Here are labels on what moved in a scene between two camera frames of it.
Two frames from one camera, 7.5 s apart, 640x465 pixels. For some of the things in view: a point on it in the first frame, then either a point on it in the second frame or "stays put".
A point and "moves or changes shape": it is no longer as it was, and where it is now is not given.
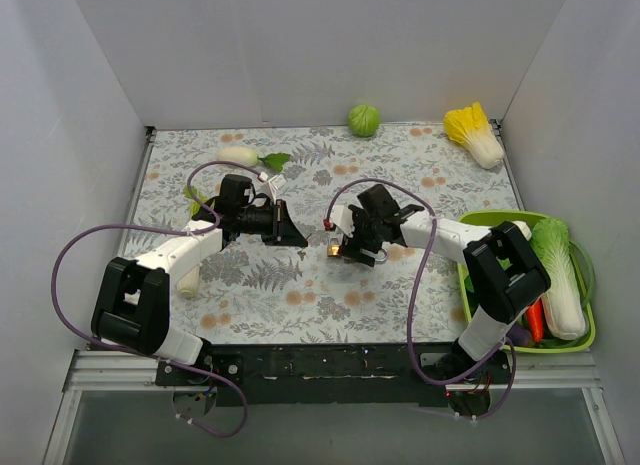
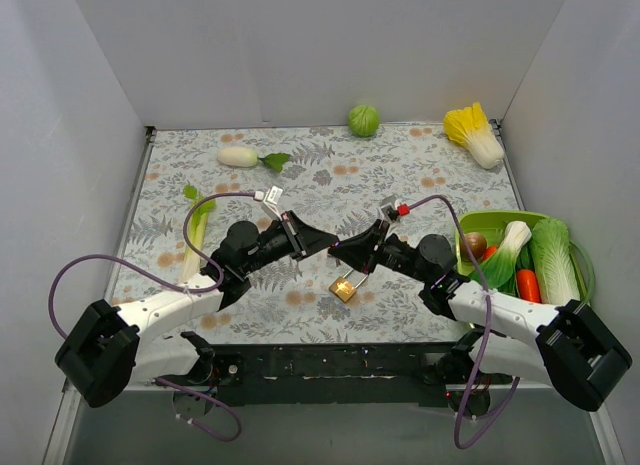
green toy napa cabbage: [564, 302] stays put
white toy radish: [248, 157] stays put
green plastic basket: [486, 221] stays put
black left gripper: [278, 222] → [292, 233]
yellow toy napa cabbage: [470, 126] stays put
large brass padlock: [382, 256] moves or changes shape
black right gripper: [357, 238] → [379, 246]
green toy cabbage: [364, 120] stays put
